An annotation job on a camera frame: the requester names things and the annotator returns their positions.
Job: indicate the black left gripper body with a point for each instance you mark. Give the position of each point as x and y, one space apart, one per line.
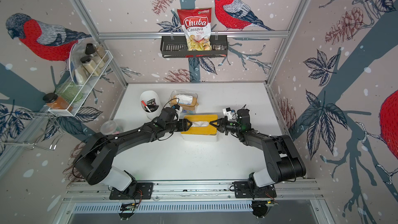
175 126

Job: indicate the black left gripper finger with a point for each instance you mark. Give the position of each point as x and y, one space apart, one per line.
187 122
186 128

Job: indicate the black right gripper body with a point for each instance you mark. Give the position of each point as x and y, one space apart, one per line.
231 126

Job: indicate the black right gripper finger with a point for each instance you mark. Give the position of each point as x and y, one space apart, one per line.
220 129
218 122

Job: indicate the blue tissue paper pack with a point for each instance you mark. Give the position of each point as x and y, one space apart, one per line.
189 110

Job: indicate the yellow tissue box lid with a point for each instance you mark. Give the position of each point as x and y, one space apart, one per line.
209 130

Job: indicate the white plastic tissue box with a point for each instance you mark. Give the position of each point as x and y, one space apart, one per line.
199 138

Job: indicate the bamboo tissue box lid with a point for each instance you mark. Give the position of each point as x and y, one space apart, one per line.
184 100

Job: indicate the clear plastic tissue box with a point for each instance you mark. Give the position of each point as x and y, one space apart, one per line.
176 92

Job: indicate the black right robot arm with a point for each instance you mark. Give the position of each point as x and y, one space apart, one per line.
282 160

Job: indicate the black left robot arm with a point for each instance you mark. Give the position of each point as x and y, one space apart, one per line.
95 161

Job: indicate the white oval cup holder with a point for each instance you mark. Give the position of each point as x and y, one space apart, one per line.
152 99

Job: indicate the red marker pen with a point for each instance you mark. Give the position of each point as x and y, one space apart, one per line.
146 106

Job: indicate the clear plastic cup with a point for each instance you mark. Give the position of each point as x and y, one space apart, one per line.
110 128

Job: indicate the beige bottle black cap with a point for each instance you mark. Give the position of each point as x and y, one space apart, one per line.
95 55
91 67

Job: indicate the red Chuba chips bag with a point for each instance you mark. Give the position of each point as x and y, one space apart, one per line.
196 25

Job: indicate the green item in bag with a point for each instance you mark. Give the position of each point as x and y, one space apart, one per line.
70 92

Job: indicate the orange spice jar black lid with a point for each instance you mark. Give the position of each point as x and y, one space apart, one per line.
56 102

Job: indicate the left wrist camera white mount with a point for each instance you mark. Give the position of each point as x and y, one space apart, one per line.
178 110

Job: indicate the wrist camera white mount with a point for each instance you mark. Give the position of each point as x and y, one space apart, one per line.
229 114
178 110

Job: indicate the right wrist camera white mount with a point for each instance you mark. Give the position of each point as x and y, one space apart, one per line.
229 114

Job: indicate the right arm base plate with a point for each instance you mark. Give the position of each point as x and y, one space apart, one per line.
245 190

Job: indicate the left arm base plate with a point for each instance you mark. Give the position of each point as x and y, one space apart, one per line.
137 191

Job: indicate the black wall basket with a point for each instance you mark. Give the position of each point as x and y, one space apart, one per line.
180 47

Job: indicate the white wire wall shelf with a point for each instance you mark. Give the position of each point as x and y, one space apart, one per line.
80 76

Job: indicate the aluminium front rail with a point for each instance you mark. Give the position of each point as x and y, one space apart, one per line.
194 190

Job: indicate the chrome wire rack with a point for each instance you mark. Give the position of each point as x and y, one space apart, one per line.
30 130

